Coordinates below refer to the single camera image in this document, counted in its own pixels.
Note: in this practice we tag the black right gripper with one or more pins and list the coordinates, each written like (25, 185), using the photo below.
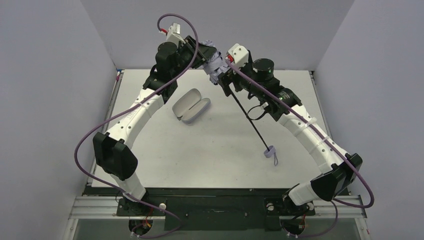
(227, 78)

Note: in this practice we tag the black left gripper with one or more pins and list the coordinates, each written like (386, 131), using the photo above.
(192, 50)

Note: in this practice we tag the lavender umbrella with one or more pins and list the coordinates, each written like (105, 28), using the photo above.
(215, 66)

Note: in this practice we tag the lavender umbrella case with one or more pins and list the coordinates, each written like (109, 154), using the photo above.
(190, 106)

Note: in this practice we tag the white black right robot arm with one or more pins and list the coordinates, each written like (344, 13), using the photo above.
(338, 168)

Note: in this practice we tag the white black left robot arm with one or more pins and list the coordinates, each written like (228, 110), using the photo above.
(113, 148)

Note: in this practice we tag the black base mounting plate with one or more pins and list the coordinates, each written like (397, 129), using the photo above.
(202, 222)

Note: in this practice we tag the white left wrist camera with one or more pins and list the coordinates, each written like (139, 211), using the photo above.
(173, 34)

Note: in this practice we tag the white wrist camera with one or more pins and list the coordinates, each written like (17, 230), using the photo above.
(238, 55)
(173, 34)

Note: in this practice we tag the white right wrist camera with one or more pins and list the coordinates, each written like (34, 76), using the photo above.
(238, 55)

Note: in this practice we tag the aluminium front mounting rail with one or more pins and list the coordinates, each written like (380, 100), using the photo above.
(110, 207)

